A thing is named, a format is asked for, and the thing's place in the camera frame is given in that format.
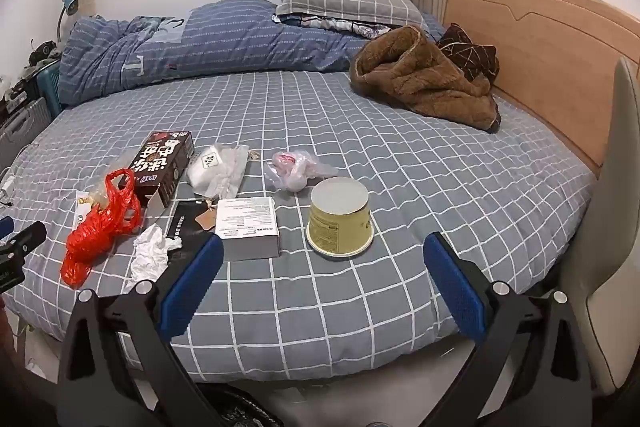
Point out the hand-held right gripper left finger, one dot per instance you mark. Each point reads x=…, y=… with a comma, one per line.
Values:
x=192, y=287

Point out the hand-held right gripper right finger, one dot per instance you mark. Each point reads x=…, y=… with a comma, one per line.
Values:
x=452, y=287

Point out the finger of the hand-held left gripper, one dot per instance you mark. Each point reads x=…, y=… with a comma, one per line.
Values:
x=4, y=224
x=27, y=237

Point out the black foil packet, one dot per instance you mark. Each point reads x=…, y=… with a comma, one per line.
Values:
x=185, y=227

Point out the red plastic bag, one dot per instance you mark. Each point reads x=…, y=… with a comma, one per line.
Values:
x=95, y=232

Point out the white box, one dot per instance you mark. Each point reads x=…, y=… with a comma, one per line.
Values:
x=247, y=219

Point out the crumpled white tissue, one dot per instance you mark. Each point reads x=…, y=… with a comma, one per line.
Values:
x=150, y=252

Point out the yellow snack wrapper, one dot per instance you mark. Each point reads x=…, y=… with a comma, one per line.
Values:
x=82, y=207

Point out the brown tag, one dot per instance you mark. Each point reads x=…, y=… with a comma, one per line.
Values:
x=205, y=221

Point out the silver suitcase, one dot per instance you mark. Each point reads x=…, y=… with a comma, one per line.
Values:
x=25, y=122

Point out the grey checked bed sheet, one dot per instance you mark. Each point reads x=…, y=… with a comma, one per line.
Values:
x=375, y=207

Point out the dark brown printed box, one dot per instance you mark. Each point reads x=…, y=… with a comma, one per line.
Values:
x=160, y=167

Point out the yellow paper cup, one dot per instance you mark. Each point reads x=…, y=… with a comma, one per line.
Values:
x=340, y=222

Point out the teal suitcase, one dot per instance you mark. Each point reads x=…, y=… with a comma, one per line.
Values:
x=50, y=92

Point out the pink and white plastic bag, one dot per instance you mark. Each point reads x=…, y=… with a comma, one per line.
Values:
x=292, y=169

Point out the brown fleece blanket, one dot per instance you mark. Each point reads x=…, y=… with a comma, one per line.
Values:
x=415, y=77

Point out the blue desk lamp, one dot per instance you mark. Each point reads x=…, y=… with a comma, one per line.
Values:
x=70, y=3

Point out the dark brown lined cushion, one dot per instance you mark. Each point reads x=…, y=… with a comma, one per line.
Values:
x=475, y=54

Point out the blue striped quilt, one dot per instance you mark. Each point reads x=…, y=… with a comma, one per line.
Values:
x=225, y=42

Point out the wooden headboard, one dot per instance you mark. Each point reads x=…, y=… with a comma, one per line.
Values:
x=550, y=57

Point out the dark printed pillow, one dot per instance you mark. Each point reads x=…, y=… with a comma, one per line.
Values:
x=360, y=27

